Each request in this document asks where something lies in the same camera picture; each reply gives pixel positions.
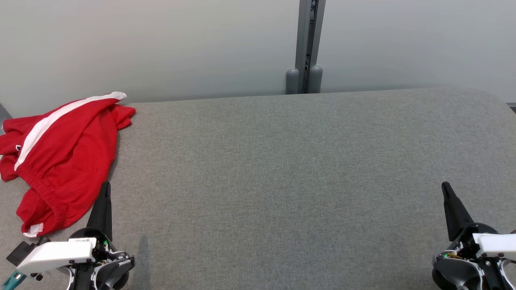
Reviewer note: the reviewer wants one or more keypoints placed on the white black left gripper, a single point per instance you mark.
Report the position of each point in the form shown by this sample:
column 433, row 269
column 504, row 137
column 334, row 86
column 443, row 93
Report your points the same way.
column 60, row 253

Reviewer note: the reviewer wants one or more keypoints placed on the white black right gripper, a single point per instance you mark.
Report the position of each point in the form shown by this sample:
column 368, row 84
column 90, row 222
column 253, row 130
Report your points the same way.
column 496, row 245

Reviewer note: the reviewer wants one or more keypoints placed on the red shorts with white stripe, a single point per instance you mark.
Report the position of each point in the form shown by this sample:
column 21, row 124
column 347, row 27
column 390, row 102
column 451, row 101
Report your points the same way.
column 72, row 161

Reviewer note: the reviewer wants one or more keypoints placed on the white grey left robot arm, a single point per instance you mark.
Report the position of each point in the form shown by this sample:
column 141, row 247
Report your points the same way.
column 111, row 276

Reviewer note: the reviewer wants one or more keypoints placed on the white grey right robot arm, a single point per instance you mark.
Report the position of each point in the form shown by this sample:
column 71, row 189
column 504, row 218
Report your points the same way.
column 455, row 272

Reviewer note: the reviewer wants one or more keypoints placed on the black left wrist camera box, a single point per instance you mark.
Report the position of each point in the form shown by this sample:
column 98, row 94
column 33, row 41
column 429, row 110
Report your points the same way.
column 22, row 251

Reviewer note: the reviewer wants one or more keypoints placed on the teal left camera connector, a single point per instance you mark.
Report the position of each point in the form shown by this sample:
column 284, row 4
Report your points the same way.
column 12, row 280

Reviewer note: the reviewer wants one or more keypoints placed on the grey partition base rail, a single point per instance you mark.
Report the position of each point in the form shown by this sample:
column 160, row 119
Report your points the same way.
column 512, row 107

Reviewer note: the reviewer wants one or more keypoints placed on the grey rounded post cap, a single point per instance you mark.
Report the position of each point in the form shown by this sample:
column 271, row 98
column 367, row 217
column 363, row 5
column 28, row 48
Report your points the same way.
column 292, row 82
column 315, row 80

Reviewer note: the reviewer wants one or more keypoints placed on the grey partition post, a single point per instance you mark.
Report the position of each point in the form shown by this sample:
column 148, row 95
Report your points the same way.
column 303, row 32

